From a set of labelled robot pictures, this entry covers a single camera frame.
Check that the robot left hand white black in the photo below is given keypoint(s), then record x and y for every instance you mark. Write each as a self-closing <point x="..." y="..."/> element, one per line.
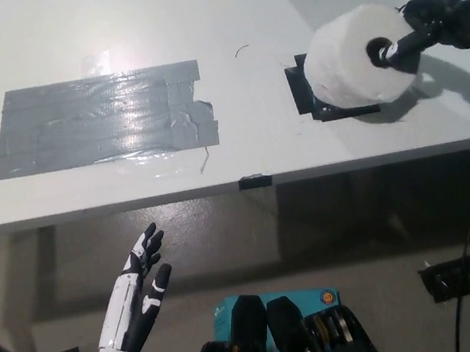
<point x="127" y="311"/>

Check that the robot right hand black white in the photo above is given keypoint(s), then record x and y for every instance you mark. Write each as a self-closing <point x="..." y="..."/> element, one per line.
<point x="446" y="22"/>

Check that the white toilet paper roll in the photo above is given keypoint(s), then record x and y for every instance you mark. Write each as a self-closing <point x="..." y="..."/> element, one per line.
<point x="342" y="62"/>

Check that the robot left body block black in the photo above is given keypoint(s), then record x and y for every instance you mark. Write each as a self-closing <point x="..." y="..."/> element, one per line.
<point x="248" y="351"/>

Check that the robot body block black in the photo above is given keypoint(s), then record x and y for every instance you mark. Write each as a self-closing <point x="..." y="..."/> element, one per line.
<point x="248" y="351"/>
<point x="313" y="345"/>

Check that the robot right body block black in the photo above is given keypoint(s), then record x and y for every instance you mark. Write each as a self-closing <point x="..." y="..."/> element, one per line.
<point x="313" y="345"/>

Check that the clear plastic film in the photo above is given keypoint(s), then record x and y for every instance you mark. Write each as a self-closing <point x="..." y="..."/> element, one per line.
<point x="158" y="167"/>

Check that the grey duct tape patch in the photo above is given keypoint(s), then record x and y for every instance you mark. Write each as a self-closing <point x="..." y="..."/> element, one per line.
<point x="90" y="122"/>

